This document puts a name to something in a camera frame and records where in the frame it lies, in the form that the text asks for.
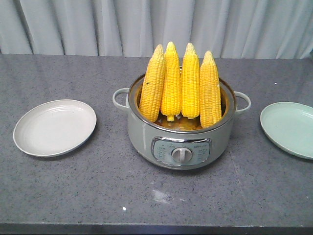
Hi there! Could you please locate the green electric cooking pot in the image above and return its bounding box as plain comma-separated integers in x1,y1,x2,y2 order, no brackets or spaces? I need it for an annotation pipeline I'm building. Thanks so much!
112,75,251,170

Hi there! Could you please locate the green plate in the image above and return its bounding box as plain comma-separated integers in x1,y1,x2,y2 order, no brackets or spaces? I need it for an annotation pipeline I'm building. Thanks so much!
260,102,313,160

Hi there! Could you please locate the white curtain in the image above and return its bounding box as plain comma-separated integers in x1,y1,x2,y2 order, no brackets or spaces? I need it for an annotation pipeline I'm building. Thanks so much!
0,0,313,59

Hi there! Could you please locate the yellow corn cob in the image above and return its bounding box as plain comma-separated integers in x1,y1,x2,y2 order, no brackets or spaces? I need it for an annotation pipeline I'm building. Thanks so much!
160,42,181,121
181,43,200,119
199,50,222,128
139,44,165,122

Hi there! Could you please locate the beige plate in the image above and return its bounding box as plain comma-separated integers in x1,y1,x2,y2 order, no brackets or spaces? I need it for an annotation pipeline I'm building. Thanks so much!
13,99,97,158

